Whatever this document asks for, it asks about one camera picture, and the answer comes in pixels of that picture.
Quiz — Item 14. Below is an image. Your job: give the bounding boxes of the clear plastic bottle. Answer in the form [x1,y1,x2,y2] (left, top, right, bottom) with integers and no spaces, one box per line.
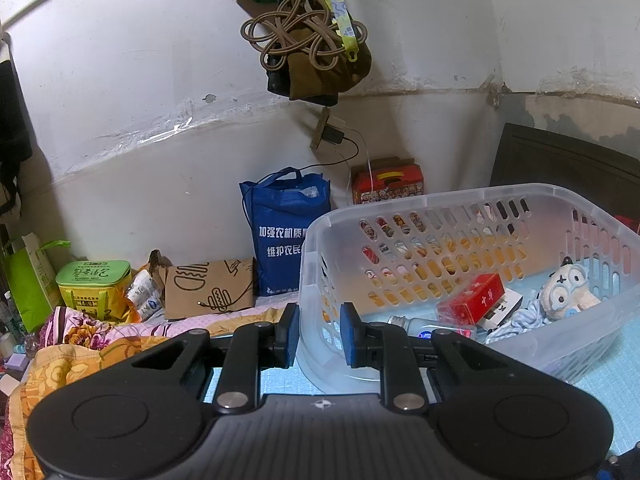
[387,315,476,339]

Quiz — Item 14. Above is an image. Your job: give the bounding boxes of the red cigarette pack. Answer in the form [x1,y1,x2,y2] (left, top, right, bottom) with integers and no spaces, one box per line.
[436,273,504,325]

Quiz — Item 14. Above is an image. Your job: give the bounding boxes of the white Kent cigarette pack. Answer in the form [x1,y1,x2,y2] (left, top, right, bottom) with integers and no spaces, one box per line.
[477,288,523,332]

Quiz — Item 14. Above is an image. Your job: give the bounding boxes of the blue white cloth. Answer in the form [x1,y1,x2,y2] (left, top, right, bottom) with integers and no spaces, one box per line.
[485,298,551,344]

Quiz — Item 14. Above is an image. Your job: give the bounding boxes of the translucent plastic basket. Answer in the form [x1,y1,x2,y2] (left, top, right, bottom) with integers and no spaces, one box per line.
[297,183,639,393]

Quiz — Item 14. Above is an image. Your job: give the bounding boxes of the white plush toy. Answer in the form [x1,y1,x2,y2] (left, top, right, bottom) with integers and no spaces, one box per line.
[538,257,601,321]

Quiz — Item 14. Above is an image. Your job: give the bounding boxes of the brown paper bag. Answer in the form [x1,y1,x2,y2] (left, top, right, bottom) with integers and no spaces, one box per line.
[149,249,257,320]

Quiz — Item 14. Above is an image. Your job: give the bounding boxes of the white tubes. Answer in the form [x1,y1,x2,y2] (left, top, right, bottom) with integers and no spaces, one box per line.
[125,270,162,321]

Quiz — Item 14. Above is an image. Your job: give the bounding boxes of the blue non-woven bag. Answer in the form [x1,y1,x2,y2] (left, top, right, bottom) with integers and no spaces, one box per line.
[240,167,331,296]

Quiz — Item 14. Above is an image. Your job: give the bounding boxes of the green lidded yellow box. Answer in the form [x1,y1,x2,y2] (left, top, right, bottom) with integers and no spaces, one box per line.
[55,260,132,322]

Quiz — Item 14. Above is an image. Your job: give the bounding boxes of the red gift box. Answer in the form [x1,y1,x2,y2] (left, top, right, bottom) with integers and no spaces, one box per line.
[350,156,424,204]

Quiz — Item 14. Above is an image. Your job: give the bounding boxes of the orange floral blanket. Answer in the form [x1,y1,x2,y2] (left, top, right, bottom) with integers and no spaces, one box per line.
[1,309,284,479]

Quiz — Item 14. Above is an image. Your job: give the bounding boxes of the green paper bag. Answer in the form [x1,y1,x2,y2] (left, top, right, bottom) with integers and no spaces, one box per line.
[1,233,70,333]

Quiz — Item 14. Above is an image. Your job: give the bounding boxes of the blue foam mat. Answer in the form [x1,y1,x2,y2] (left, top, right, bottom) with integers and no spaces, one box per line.
[209,273,639,454]

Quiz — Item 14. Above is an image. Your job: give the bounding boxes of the brown hanging bag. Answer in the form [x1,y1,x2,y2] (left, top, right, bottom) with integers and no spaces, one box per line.
[266,23,372,106]

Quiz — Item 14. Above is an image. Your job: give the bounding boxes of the dark wooden headboard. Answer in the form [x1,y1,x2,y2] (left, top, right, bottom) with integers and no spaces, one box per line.
[490,122,639,221]

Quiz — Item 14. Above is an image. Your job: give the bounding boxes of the hanging dark clothes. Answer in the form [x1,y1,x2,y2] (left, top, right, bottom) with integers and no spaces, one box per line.
[0,58,32,214]

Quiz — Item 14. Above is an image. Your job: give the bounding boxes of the black charger with cable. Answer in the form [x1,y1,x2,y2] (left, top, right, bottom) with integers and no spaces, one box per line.
[300,115,360,171]

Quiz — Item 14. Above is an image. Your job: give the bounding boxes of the yellow green lanyard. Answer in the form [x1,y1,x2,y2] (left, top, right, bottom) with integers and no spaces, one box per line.
[311,0,362,63]

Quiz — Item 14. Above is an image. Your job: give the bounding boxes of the coiled tan rope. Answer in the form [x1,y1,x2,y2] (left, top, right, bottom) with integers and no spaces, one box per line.
[240,0,369,73]

